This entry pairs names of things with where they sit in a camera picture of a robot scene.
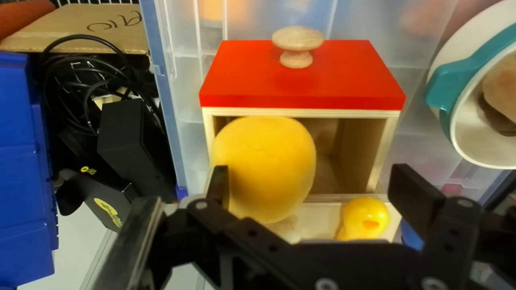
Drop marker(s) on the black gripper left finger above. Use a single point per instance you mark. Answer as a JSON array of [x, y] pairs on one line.
[[218, 186]]

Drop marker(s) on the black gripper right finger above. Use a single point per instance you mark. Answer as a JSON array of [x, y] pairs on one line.
[[413, 199]]

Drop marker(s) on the orange round plushy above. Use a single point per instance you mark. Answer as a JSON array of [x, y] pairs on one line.
[[263, 162]]

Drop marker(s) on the red wooden drawer box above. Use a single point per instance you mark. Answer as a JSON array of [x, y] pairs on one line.
[[323, 75]]

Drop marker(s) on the yellow rubber duck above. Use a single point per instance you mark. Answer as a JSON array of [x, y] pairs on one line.
[[363, 217]]

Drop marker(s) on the white bowl teal rim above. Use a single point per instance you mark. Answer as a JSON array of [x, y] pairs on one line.
[[473, 147]]

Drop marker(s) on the clear container blue clips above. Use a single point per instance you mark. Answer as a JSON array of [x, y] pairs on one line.
[[178, 107]]

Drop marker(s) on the black power adapter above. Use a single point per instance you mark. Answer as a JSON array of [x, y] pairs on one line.
[[130, 146]]

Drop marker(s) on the black pouch yellow print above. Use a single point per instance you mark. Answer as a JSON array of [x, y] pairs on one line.
[[86, 194]]

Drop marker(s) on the toy bread loaf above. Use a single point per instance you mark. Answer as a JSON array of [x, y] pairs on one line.
[[502, 86]]

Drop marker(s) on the blue plastic bin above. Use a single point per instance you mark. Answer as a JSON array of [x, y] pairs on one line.
[[25, 162]]

